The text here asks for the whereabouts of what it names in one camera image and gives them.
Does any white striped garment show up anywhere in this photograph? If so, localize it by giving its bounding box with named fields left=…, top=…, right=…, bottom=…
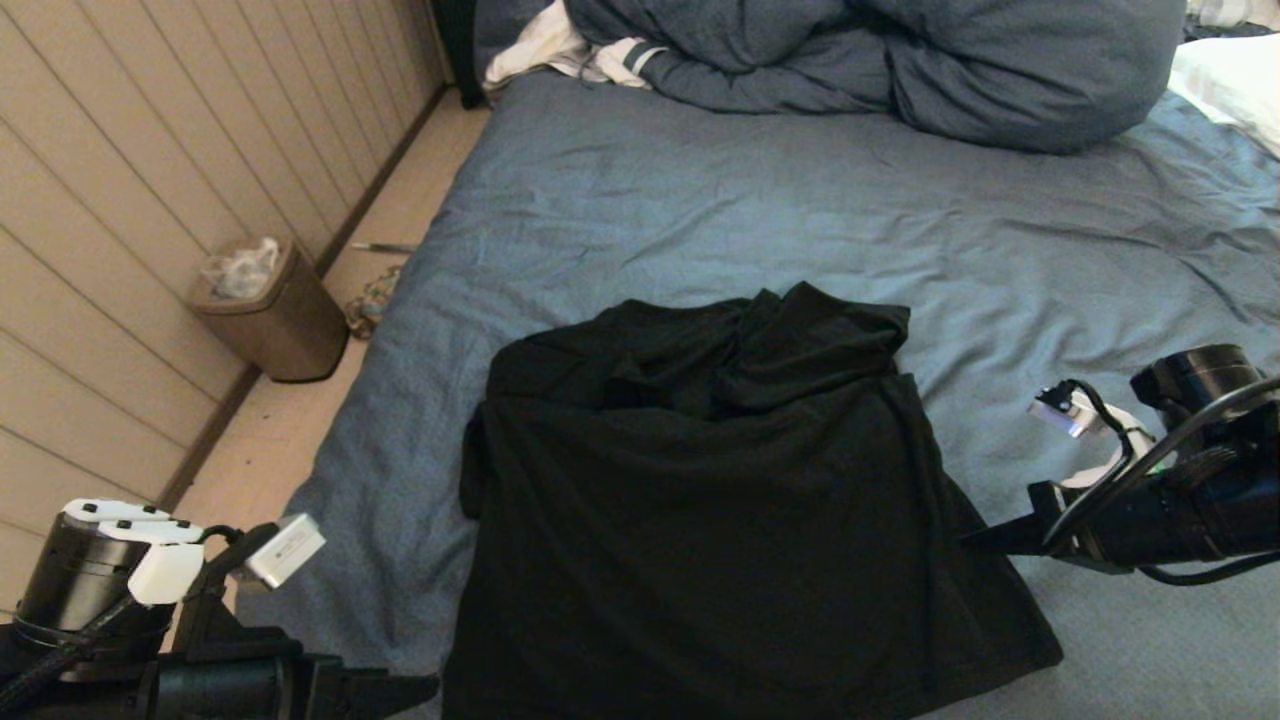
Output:
left=483, top=0, right=666, bottom=93

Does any multicolour patterned cloth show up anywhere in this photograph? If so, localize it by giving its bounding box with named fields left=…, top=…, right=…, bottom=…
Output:
left=343, top=265, right=403, bottom=341

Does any thick black arched cable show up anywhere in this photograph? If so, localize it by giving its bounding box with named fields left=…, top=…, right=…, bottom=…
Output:
left=1040, top=375, right=1280, bottom=551

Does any blue crumpled duvet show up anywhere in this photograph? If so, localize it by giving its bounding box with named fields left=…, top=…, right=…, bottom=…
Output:
left=475, top=0, right=1186, bottom=154

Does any brown trash bin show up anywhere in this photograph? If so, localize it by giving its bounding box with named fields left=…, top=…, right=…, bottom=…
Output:
left=188, top=238, right=349, bottom=383

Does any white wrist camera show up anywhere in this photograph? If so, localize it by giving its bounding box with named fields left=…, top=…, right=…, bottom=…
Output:
left=245, top=513, right=327, bottom=589
left=1030, top=383, right=1161, bottom=491

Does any thin black cable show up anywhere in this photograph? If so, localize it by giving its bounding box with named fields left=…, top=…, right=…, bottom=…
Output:
left=1140, top=550, right=1280, bottom=587

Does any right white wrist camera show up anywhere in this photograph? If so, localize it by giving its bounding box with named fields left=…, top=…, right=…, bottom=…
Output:
left=1030, top=383, right=1161, bottom=491

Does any blue bed sheet mattress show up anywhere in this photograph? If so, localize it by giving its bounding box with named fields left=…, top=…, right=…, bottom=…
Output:
left=232, top=70, right=1280, bottom=720

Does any white pillow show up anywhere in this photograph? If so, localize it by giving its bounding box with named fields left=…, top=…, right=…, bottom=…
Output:
left=1168, top=35, right=1280, bottom=161

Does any black bed headboard post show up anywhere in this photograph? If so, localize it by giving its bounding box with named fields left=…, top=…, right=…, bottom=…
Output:
left=430, top=0, right=488, bottom=111

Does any black printed t-shirt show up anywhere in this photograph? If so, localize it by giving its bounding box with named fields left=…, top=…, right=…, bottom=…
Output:
left=440, top=282, right=1064, bottom=720

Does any black braided cable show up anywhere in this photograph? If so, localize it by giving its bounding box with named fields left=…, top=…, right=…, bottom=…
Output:
left=0, top=595, right=141, bottom=713

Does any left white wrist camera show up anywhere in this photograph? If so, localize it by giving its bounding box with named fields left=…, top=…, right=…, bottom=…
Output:
left=245, top=513, right=327, bottom=589

